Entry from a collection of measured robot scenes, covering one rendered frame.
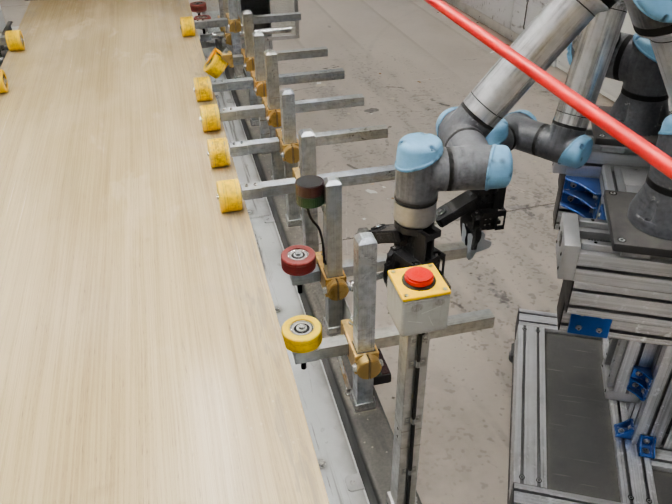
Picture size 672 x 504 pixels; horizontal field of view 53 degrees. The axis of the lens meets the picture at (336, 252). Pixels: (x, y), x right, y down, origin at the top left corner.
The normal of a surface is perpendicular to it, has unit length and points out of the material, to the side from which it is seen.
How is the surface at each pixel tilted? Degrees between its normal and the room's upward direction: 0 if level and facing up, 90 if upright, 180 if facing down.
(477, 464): 0
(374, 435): 0
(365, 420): 0
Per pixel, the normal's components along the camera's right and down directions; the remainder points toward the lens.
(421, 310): 0.25, 0.55
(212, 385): -0.01, -0.82
